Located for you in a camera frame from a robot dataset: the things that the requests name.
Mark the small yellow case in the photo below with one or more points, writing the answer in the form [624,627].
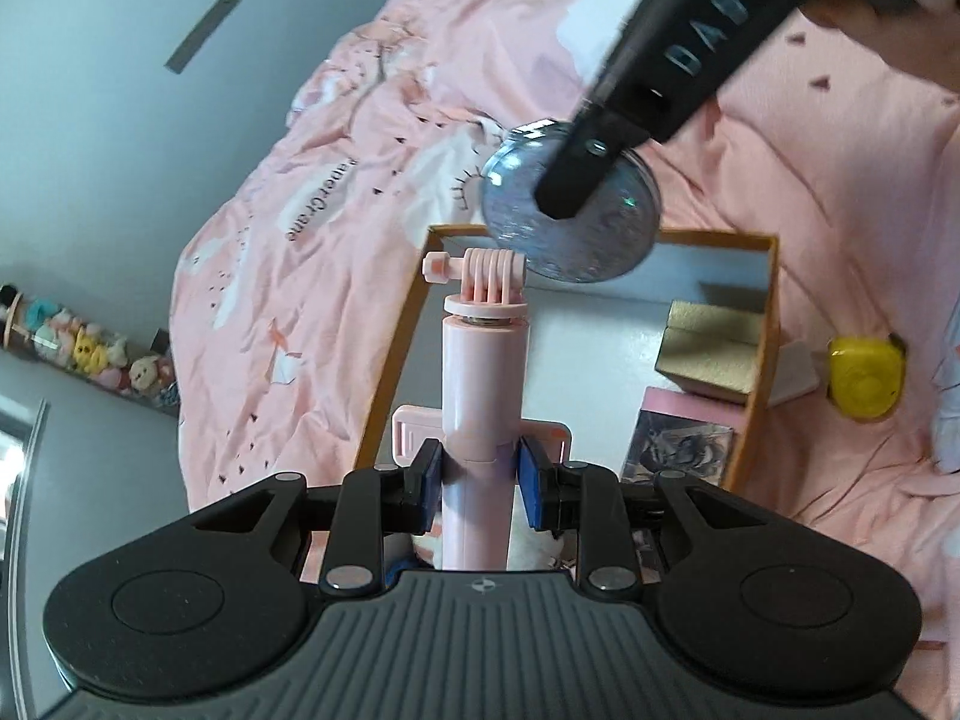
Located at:
[862,382]

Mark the orange cardboard box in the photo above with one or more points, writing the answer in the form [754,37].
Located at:
[585,360]

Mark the small khaki cardboard box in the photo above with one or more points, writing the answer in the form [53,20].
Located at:
[712,360]

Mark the row of small plush toys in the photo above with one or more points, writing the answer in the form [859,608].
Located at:
[90,352]

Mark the pink selfie stick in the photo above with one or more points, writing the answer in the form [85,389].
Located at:
[480,390]

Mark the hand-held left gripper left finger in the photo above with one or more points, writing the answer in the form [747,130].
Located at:
[429,480]

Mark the round glitter jar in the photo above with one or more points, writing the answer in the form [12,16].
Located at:
[600,240]

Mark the grey wall bracket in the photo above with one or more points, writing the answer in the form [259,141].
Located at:
[202,31]

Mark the pink printed blanket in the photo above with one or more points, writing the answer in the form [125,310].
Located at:
[825,202]

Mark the pink picture box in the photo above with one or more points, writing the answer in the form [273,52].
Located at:
[679,450]

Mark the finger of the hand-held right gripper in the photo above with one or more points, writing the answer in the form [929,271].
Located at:
[574,172]

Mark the small white charger block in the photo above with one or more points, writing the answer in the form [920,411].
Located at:
[795,382]

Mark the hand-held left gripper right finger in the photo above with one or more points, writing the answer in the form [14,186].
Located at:
[531,480]

